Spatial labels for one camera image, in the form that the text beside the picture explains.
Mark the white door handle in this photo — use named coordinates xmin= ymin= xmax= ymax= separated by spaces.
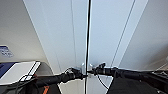
xmin=80 ymin=62 xmax=86 ymax=73
xmin=88 ymin=63 xmax=94 ymax=72

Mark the white wardrobe door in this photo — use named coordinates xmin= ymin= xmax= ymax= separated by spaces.
xmin=23 ymin=0 xmax=89 ymax=94
xmin=88 ymin=0 xmax=136 ymax=94

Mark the white wardrobe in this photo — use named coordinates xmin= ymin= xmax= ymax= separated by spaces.
xmin=21 ymin=0 xmax=149 ymax=94

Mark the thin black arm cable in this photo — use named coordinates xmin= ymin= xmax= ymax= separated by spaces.
xmin=6 ymin=74 xmax=38 ymax=94
xmin=96 ymin=74 xmax=110 ymax=90

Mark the orange frame stand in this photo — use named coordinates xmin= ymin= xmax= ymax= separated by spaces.
xmin=41 ymin=84 xmax=51 ymax=94

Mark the blue white wall sign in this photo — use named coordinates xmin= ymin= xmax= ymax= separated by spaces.
xmin=0 ymin=45 xmax=13 ymax=58

